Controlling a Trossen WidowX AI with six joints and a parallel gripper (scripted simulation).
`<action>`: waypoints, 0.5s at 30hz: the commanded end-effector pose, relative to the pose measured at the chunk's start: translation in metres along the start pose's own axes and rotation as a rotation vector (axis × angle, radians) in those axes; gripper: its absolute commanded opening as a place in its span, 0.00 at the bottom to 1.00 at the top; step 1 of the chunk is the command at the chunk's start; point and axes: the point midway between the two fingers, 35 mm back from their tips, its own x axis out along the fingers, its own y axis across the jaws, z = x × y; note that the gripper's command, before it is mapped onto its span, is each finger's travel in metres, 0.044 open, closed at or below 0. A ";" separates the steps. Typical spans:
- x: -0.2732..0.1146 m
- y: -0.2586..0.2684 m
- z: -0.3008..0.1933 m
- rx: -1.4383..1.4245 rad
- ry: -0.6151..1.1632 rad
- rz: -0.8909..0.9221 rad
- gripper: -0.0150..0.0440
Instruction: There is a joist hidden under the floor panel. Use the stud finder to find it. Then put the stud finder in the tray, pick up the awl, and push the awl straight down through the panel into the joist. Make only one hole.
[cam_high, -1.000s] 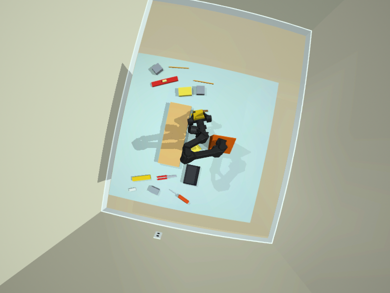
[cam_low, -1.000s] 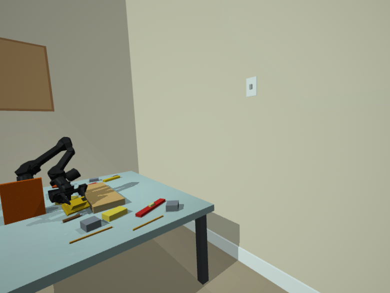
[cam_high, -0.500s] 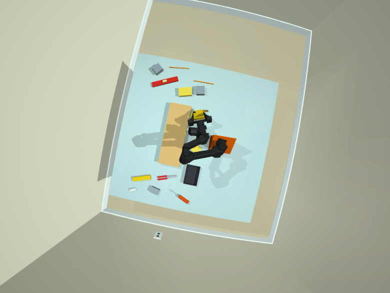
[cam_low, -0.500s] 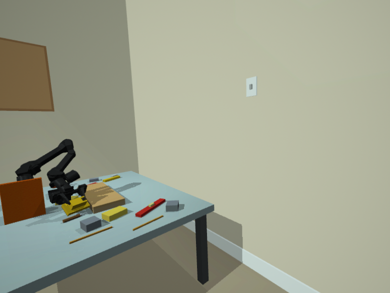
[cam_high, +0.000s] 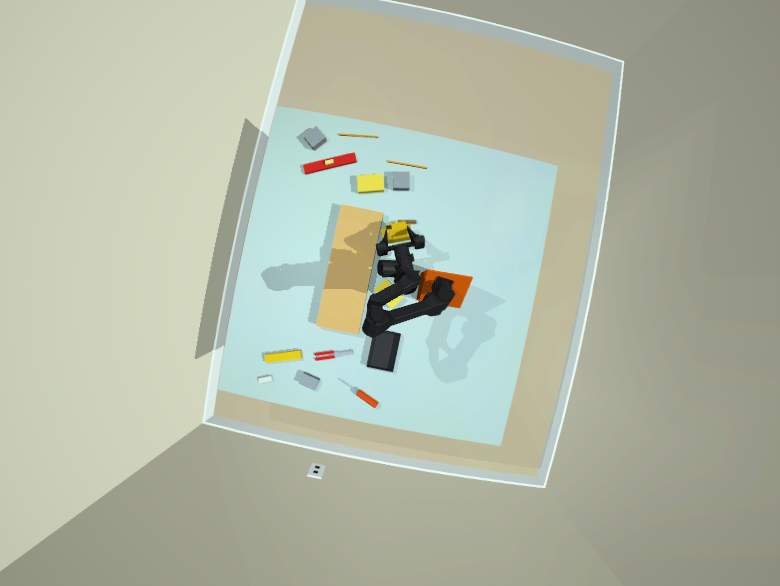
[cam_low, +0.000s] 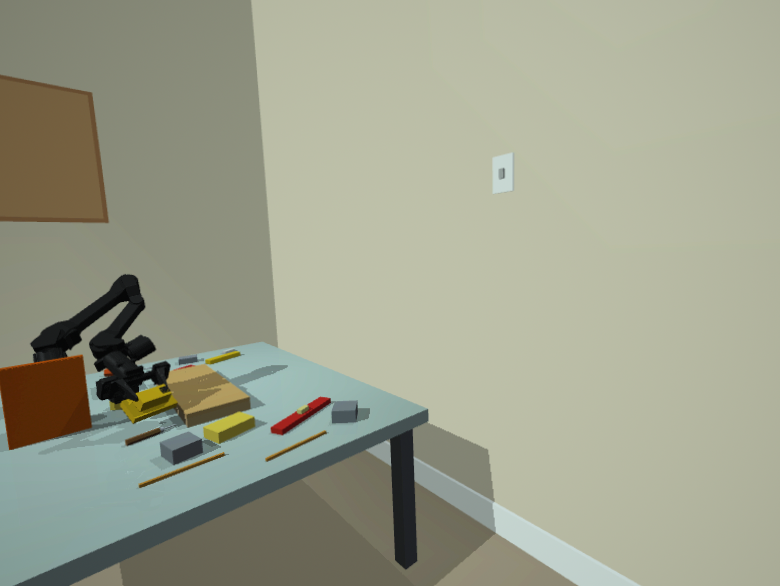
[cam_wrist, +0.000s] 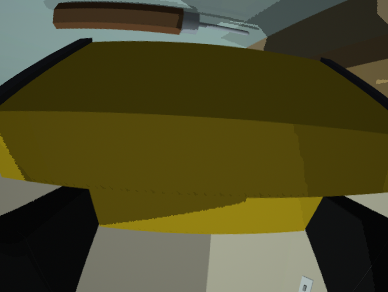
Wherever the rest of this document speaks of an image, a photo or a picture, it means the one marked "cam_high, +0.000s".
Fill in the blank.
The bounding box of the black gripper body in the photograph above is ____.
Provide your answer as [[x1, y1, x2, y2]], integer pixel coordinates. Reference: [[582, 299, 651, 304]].
[[376, 235, 425, 261]]

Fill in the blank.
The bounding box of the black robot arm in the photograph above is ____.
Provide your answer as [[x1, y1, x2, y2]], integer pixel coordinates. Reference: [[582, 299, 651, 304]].
[[362, 253, 456, 338]]

